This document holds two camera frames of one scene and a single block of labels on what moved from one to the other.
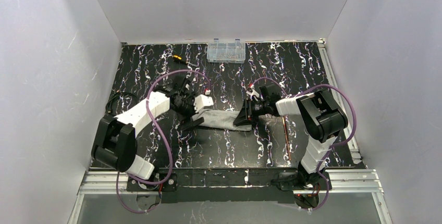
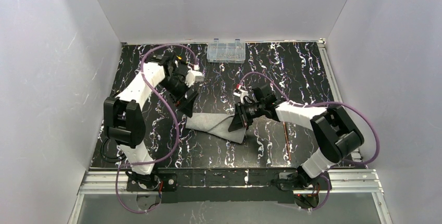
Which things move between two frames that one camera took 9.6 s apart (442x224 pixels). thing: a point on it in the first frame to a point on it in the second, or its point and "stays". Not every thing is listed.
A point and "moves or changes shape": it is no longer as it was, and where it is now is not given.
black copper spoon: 286,136 stays
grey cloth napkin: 220,119 moves or changes shape
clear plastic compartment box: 226,52 stays
